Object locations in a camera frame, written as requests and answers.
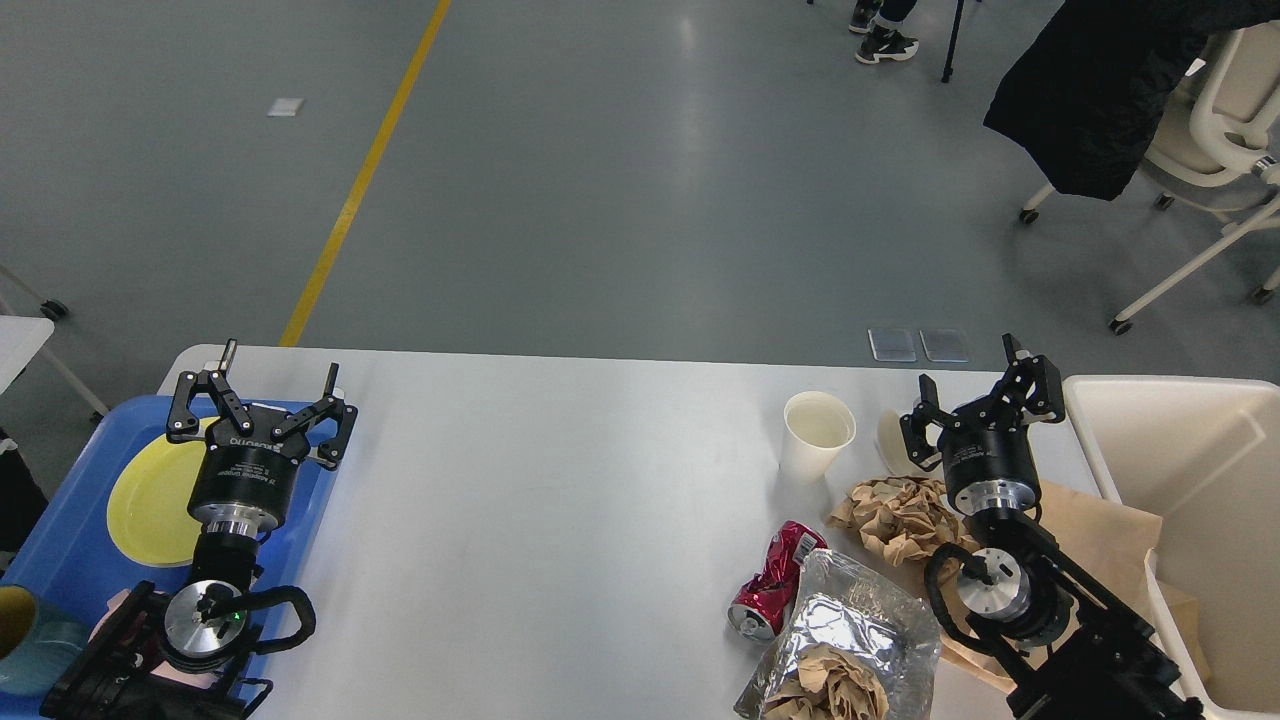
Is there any white plastic bin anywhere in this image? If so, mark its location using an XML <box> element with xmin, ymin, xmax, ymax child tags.
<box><xmin>1064</xmin><ymin>375</ymin><xmax>1279</xmax><ymax>719</ymax></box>

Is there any black jacket on chair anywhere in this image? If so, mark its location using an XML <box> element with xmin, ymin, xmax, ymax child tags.
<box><xmin>984</xmin><ymin>1</ymin><xmax>1279</xmax><ymax>201</ymax></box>

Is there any brown paper bag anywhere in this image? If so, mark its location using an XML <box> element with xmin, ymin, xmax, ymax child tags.
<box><xmin>890</xmin><ymin>480</ymin><xmax>1213</xmax><ymax>693</ymax></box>

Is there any white paper cup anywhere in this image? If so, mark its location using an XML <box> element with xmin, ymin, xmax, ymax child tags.
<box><xmin>780</xmin><ymin>391</ymin><xmax>858</xmax><ymax>483</ymax></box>

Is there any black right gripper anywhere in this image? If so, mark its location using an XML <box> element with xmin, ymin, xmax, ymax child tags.
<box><xmin>899</xmin><ymin>334</ymin><xmax>1068</xmax><ymax>518</ymax></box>

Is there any pink ribbed mug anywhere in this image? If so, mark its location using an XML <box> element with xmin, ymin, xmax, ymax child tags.
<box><xmin>90</xmin><ymin>589</ymin><xmax>218</xmax><ymax>689</ymax></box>

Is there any blue plastic tray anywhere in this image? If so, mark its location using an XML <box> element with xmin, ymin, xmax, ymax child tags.
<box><xmin>0</xmin><ymin>396</ymin><xmax>347</xmax><ymax>720</ymax></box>

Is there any silver foil bag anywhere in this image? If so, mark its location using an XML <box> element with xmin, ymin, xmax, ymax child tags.
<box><xmin>733</xmin><ymin>550</ymin><xmax>941</xmax><ymax>719</ymax></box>

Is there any teal mug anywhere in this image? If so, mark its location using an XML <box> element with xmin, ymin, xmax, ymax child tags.
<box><xmin>1</xmin><ymin>585</ymin><xmax>90</xmax><ymax>697</ymax></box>

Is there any person in black clothes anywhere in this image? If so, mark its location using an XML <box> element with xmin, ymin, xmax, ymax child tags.
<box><xmin>847</xmin><ymin>0</ymin><xmax>919</xmax><ymax>65</ymax></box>

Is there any white side table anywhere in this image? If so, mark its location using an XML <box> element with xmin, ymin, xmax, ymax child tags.
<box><xmin>1</xmin><ymin>314</ymin><xmax>110</xmax><ymax>418</ymax></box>

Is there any crushed red soda can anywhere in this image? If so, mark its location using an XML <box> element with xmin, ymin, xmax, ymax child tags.
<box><xmin>726</xmin><ymin>521</ymin><xmax>827</xmax><ymax>643</ymax></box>

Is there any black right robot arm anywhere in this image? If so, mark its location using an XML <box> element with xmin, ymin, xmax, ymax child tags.
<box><xmin>899</xmin><ymin>334</ymin><xmax>1204</xmax><ymax>719</ymax></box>

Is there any crumpled brown paper ball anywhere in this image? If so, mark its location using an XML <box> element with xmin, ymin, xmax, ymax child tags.
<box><xmin>826</xmin><ymin>477</ymin><xmax>979</xmax><ymax>568</ymax></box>

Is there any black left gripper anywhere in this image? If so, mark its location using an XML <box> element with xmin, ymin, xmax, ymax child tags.
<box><xmin>165</xmin><ymin>340</ymin><xmax>358</xmax><ymax>541</ymax></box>

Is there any brown paper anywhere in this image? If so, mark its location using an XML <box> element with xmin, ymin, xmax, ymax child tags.
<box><xmin>762</xmin><ymin>643</ymin><xmax>890</xmax><ymax>719</ymax></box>

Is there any yellow plastic plate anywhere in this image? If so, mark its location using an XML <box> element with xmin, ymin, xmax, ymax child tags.
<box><xmin>106</xmin><ymin>434</ymin><xmax>206</xmax><ymax>568</ymax></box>

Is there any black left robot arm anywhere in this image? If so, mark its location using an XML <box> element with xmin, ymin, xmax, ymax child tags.
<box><xmin>40</xmin><ymin>340</ymin><xmax>358</xmax><ymax>719</ymax></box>

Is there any black tripod leg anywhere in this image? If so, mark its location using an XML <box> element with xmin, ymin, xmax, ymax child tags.
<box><xmin>940</xmin><ymin>0</ymin><xmax>968</xmax><ymax>85</ymax></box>

